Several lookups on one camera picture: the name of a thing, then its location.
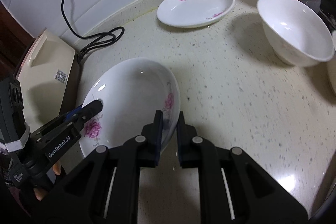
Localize stacked white dishes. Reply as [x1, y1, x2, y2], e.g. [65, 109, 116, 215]
[326, 30, 336, 97]

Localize white plate with pink flowers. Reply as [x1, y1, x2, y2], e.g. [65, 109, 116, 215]
[79, 57, 181, 161]
[157, 0, 235, 29]

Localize person's left hand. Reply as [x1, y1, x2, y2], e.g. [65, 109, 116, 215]
[34, 162, 63, 201]

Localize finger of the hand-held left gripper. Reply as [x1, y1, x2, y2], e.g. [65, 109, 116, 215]
[67, 99, 104, 133]
[64, 105, 85, 121]

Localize beige kitchen appliance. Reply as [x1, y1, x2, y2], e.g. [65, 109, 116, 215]
[14, 28, 82, 142]

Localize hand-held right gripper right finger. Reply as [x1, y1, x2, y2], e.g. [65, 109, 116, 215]
[176, 112, 309, 224]

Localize dark wooden cabinet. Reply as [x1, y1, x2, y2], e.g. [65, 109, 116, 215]
[0, 0, 35, 71]

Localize plain white bowl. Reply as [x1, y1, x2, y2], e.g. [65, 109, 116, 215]
[256, 0, 335, 68]

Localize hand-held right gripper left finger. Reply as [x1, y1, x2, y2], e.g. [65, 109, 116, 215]
[35, 110, 164, 224]

